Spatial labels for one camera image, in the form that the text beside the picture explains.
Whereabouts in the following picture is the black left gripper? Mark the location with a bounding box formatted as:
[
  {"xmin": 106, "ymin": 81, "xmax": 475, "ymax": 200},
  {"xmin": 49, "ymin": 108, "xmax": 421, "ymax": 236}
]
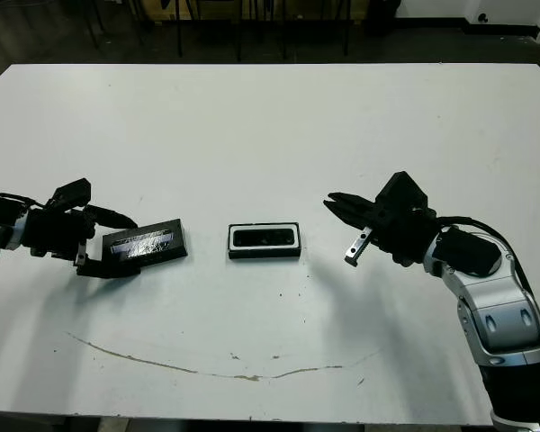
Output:
[{"xmin": 22, "ymin": 204, "xmax": 142, "ymax": 280}]

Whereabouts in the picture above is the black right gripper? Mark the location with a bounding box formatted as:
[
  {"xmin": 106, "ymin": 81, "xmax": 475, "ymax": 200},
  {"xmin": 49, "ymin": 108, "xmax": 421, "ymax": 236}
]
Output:
[{"xmin": 325, "ymin": 192, "xmax": 443, "ymax": 268}]

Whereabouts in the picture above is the black printed box lid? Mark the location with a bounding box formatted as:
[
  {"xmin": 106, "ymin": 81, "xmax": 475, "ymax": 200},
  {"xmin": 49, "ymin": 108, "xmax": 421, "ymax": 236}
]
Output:
[{"xmin": 101, "ymin": 218, "xmax": 190, "ymax": 269}]

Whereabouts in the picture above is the black box with white insert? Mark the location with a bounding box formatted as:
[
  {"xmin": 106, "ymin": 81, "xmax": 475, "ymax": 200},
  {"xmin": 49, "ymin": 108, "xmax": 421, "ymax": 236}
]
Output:
[{"xmin": 227, "ymin": 221, "xmax": 303, "ymax": 261}]

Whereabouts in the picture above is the wooden crate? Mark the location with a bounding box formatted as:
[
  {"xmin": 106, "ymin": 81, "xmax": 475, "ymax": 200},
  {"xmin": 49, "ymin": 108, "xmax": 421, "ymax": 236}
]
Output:
[{"xmin": 146, "ymin": 0, "xmax": 239, "ymax": 22}]

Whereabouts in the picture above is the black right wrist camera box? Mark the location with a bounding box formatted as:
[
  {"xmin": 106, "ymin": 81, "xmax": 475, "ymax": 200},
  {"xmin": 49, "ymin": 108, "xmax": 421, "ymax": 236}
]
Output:
[{"xmin": 374, "ymin": 171, "xmax": 428, "ymax": 212}]

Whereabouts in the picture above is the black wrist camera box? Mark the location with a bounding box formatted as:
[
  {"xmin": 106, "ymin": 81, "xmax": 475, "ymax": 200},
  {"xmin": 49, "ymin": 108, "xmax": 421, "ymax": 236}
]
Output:
[
  {"xmin": 49, "ymin": 177, "xmax": 93, "ymax": 212},
  {"xmin": 374, "ymin": 171, "xmax": 428, "ymax": 212}
]

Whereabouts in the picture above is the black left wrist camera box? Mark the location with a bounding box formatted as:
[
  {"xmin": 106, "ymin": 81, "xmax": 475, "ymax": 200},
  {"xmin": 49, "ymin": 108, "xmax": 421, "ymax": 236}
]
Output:
[{"xmin": 49, "ymin": 177, "xmax": 93, "ymax": 212}]

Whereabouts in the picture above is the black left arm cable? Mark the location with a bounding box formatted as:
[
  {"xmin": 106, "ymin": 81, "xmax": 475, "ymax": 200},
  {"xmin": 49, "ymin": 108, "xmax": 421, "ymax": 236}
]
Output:
[{"xmin": 0, "ymin": 192, "xmax": 51, "ymax": 213}]

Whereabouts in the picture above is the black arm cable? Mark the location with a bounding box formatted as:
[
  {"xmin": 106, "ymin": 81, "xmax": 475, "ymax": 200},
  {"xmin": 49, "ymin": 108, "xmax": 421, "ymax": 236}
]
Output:
[
  {"xmin": 0, "ymin": 192, "xmax": 51, "ymax": 213},
  {"xmin": 434, "ymin": 214, "xmax": 533, "ymax": 296}
]

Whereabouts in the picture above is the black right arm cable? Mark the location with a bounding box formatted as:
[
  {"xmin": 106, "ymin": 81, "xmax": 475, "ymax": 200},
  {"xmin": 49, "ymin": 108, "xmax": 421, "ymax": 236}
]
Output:
[{"xmin": 434, "ymin": 214, "xmax": 533, "ymax": 296}]

